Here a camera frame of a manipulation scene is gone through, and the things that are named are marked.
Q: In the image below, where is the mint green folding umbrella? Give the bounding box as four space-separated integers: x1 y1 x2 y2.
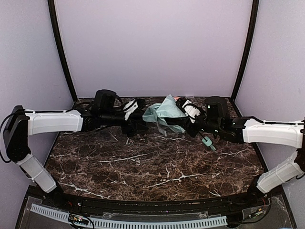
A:
142 95 206 136

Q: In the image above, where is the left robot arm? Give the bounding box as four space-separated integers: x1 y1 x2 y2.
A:
0 89 148 194

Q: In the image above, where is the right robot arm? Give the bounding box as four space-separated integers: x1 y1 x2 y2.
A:
176 96 305 196

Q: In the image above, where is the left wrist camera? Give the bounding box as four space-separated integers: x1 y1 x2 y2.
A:
122 99 139 121

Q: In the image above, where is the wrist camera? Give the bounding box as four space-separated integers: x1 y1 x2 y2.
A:
122 99 139 121
176 97 201 124

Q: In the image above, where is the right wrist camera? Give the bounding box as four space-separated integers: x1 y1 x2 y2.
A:
176 97 201 124

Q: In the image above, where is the black front rail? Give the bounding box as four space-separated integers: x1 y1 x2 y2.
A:
26 186 284 217

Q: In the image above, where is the white slotted cable duct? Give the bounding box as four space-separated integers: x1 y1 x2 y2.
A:
30 204 228 229

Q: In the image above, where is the black corner post right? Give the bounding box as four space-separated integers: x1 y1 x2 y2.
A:
230 0 259 102

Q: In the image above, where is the black corner post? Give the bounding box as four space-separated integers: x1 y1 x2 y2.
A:
230 0 259 102
47 0 78 102

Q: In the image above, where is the black corner post left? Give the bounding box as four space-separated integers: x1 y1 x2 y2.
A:
47 0 78 102

